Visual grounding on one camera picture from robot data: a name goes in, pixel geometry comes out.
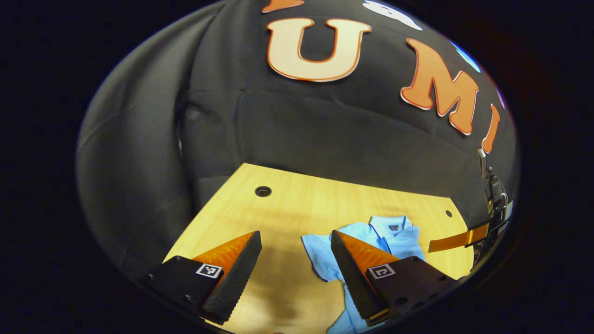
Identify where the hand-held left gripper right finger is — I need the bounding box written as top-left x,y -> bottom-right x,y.
330,230 -> 468,328

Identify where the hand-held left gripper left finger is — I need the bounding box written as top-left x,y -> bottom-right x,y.
138,231 -> 263,325

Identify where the light blue T-shirt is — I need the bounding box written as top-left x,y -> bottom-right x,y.
301,215 -> 426,334

